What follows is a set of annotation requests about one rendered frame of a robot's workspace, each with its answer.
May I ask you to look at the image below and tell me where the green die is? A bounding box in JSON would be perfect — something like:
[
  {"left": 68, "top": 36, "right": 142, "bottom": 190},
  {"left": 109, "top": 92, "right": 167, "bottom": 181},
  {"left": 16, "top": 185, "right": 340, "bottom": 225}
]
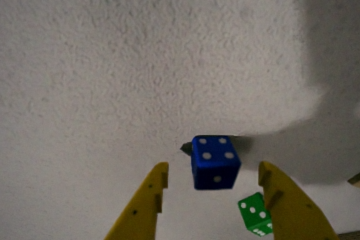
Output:
[{"left": 238, "top": 193, "right": 273, "bottom": 237}]

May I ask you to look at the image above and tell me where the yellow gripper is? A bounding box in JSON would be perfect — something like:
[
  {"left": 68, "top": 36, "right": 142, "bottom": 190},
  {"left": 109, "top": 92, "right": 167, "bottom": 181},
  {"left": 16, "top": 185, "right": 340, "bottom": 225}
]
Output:
[{"left": 103, "top": 161, "right": 340, "bottom": 240}]

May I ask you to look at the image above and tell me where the blue die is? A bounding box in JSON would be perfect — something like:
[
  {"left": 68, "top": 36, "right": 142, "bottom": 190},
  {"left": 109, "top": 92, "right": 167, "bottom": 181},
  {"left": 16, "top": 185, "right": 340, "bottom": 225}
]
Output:
[{"left": 191, "top": 136, "right": 242, "bottom": 190}]

